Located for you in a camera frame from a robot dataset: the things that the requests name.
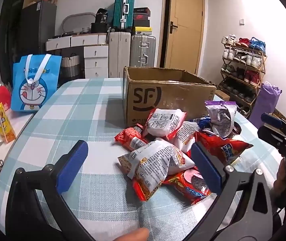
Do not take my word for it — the silver aluminium suitcase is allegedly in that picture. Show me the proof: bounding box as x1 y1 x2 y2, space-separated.
130 34 156 67

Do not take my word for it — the stack of shoe boxes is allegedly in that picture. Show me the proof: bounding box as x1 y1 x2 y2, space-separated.
131 7 152 35

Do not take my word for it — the white red snack pack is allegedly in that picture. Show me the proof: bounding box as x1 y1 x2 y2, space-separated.
118 137 195 201

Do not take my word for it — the beige hard suitcase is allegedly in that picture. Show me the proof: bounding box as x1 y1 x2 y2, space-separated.
108 32 131 78

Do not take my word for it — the red Oreo snack pack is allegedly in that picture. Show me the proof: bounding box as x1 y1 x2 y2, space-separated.
163 166 211 205

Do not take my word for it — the yellow drink carton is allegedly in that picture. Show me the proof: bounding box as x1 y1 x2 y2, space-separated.
0 103 16 143

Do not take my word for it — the red small snack pack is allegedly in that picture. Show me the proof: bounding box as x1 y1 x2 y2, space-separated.
115 124 149 151

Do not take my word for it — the woven laundry basket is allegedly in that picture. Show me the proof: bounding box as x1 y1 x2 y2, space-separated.
60 55 80 79

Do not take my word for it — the purple white snack pack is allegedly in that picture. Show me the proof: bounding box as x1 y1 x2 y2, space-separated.
204 101 237 138

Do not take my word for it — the purple plastic bag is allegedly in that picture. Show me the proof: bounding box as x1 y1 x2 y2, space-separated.
249 81 282 129

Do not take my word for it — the person's right hand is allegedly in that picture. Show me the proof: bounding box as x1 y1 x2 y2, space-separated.
270 158 286 218

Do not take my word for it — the SF cardboard box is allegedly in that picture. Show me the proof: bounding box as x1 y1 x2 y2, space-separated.
122 67 216 126

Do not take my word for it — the teal hard suitcase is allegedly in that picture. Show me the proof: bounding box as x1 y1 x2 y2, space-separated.
112 0 135 31

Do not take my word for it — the white drawer desk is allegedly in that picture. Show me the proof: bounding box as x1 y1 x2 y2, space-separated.
46 33 109 78

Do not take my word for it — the blue Doraemon tote bag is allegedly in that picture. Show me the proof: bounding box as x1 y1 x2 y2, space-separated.
11 54 62 112

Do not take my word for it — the red chip bag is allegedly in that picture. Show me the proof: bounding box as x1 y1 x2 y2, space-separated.
195 132 253 165

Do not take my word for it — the wooden shoe rack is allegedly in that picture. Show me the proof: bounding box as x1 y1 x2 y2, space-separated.
217 34 267 118

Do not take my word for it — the white red noodle pack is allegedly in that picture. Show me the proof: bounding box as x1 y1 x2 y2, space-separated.
143 108 187 140

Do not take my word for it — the plaid blue tablecloth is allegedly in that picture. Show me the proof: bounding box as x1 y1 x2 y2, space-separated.
0 77 284 241

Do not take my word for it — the person's left hand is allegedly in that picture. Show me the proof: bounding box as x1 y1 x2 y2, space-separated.
114 227 150 241

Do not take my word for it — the wooden door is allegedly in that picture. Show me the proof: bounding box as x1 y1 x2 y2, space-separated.
164 0 205 74

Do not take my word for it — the black refrigerator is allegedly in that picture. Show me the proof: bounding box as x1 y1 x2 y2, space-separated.
18 1 57 56

